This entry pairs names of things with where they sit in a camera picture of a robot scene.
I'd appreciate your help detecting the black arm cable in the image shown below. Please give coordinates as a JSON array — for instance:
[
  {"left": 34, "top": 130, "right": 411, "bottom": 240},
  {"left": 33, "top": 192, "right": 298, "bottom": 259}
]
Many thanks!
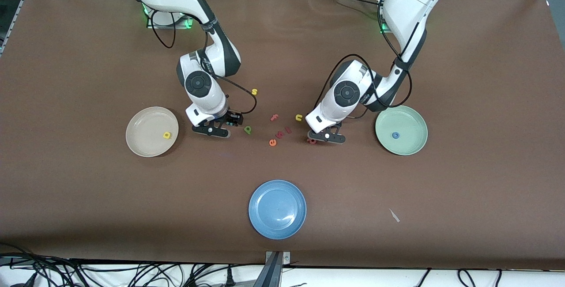
[
  {"left": 148, "top": 11, "right": 258, "bottom": 115},
  {"left": 316, "top": 54, "right": 413, "bottom": 117}
]

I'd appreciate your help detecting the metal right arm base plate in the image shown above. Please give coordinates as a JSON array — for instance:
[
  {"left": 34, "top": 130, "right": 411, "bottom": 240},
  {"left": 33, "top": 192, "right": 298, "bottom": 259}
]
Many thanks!
[{"left": 147, "top": 11, "right": 194, "bottom": 29}]

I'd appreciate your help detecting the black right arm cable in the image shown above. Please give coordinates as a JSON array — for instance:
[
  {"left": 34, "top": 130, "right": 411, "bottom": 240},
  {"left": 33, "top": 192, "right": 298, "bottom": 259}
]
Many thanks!
[{"left": 148, "top": 11, "right": 258, "bottom": 115}]

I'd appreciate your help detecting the green plate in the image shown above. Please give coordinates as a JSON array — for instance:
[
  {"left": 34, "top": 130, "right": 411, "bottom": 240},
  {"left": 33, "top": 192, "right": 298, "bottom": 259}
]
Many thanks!
[{"left": 375, "top": 105, "right": 428, "bottom": 156}]

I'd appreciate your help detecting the brown table cover sheet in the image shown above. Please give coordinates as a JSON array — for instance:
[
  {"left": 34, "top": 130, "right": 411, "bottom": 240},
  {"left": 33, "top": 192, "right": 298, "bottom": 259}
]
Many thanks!
[{"left": 0, "top": 0, "right": 565, "bottom": 271}]

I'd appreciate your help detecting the brown beige plate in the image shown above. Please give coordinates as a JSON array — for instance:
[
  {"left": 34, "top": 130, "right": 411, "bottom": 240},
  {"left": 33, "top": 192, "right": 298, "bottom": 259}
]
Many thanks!
[{"left": 125, "top": 106, "right": 180, "bottom": 158}]

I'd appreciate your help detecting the aluminium frame post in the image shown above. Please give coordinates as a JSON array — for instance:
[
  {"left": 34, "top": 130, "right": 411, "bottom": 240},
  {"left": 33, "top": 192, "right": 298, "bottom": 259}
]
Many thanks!
[{"left": 254, "top": 251, "right": 292, "bottom": 287}]

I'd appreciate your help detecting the blue plate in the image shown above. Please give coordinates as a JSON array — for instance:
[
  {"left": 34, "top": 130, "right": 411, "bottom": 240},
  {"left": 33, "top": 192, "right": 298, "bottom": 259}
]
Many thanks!
[{"left": 248, "top": 180, "right": 307, "bottom": 240}]

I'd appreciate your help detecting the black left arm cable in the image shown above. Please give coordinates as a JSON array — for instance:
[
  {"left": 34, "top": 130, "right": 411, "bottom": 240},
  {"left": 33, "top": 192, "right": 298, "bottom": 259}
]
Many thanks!
[{"left": 316, "top": 54, "right": 413, "bottom": 117}]

